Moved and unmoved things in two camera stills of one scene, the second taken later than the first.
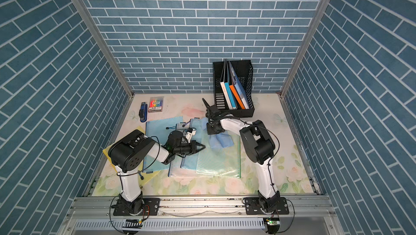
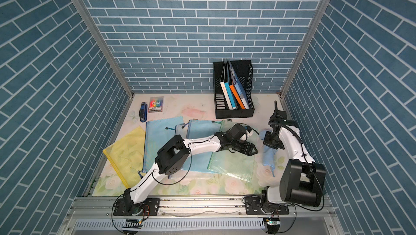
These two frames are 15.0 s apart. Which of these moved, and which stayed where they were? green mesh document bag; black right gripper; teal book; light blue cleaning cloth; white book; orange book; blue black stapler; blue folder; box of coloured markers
Moved: green mesh document bag; light blue cleaning cloth; black right gripper
Stayed: blue black stapler; blue folder; orange book; teal book; box of coloured markers; white book
